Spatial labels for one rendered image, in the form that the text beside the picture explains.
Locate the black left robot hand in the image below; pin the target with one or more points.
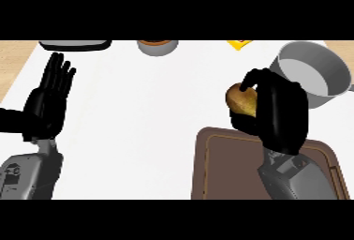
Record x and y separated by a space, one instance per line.
43 106

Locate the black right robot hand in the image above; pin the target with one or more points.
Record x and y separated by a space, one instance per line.
281 115

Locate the yellow-brown pear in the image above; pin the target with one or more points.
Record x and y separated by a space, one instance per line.
243 100

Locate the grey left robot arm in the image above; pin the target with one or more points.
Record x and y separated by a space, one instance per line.
29 175

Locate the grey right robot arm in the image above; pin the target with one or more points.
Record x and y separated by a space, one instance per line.
296 178

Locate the grey metal pot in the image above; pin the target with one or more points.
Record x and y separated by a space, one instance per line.
313 75

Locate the brown tray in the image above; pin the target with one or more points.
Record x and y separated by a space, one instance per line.
226 168

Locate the black flat appliance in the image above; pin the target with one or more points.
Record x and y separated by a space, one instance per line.
74 45

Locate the yellow diamond-shaped item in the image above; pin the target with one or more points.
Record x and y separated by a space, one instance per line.
240 44

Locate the grey cup with brown top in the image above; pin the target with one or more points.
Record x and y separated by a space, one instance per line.
157 47

